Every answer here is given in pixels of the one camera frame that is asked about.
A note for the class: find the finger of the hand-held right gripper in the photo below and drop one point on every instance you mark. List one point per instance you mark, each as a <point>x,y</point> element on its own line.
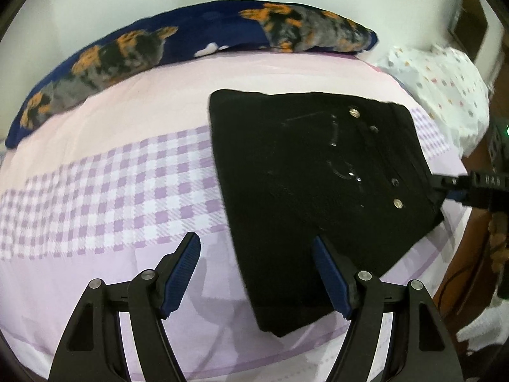
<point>451,185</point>

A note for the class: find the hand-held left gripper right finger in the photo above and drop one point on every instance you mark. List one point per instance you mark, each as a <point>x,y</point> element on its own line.
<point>332,278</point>

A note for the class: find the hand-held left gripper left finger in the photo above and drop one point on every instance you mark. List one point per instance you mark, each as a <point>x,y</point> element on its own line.
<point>183,270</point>

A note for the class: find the black pants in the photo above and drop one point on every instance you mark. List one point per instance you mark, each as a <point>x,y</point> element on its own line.
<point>302,191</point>

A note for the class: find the person's right hand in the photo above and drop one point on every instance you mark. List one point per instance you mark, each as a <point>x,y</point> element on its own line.
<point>499,238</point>

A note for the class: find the pink purple checked bed sheet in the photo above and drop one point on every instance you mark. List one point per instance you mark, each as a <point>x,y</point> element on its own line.
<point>119,191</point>

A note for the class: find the white dotted pillow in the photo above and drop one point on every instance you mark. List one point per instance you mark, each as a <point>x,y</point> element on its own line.
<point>441,83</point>

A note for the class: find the white cloth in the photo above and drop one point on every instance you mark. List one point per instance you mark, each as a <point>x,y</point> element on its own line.
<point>485,328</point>

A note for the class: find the navy pillow with orange print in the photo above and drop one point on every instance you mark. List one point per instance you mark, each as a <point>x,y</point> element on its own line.
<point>131,47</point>

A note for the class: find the brown wooden wall frame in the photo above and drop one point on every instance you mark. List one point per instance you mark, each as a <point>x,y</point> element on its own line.
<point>471,24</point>

